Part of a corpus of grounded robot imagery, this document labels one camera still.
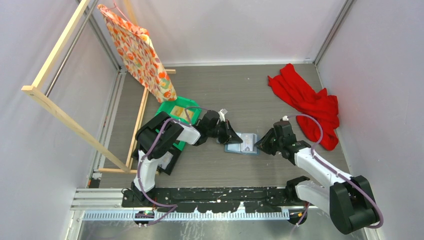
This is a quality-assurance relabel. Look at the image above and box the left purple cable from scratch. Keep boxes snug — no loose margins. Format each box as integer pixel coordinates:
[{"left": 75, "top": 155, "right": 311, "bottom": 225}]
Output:
[{"left": 135, "top": 106, "right": 210, "bottom": 228}]

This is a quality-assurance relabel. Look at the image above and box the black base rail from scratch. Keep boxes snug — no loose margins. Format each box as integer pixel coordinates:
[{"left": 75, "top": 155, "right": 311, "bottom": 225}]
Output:
[{"left": 120, "top": 186, "right": 307, "bottom": 214}]

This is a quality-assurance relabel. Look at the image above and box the green plastic bin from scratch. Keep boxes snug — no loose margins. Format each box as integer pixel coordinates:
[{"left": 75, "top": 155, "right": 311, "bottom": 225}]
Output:
[{"left": 152, "top": 96, "right": 202, "bottom": 151}]

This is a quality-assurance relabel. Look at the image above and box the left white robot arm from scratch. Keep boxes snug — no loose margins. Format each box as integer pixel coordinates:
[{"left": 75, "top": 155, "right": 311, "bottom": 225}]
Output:
[{"left": 131, "top": 110, "right": 243, "bottom": 207}]

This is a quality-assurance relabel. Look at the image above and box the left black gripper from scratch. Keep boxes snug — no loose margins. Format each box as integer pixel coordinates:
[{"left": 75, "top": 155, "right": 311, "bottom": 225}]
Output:
[{"left": 207, "top": 119, "right": 242, "bottom": 145}]

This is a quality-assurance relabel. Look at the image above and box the black tray with paper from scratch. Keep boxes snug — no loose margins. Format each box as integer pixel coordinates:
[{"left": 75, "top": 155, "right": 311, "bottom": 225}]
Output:
[{"left": 156, "top": 149, "right": 181, "bottom": 176}]

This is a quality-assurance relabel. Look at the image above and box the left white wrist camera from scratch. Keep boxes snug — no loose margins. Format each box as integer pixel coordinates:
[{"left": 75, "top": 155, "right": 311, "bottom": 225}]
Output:
[{"left": 218, "top": 108, "right": 228, "bottom": 122}]

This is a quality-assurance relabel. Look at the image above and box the wooden frame rack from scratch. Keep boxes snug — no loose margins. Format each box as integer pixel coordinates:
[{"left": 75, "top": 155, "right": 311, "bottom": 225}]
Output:
[{"left": 21, "top": 0, "right": 176, "bottom": 175}]

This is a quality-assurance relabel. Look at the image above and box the red cloth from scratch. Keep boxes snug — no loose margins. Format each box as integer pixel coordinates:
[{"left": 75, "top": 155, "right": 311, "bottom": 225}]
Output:
[{"left": 267, "top": 63, "right": 340, "bottom": 151}]

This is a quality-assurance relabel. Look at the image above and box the floral orange fabric bag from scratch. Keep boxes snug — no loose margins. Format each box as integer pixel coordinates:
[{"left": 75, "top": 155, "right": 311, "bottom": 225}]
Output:
[{"left": 97, "top": 4, "right": 178, "bottom": 103}]

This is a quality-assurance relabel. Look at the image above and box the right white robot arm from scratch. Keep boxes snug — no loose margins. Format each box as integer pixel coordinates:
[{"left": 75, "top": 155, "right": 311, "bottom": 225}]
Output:
[{"left": 255, "top": 119, "right": 384, "bottom": 235}]

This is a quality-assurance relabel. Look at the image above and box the white VIP credit card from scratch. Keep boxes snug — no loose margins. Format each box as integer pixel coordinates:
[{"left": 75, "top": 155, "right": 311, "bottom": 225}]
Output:
[{"left": 240, "top": 133, "right": 258, "bottom": 154}]

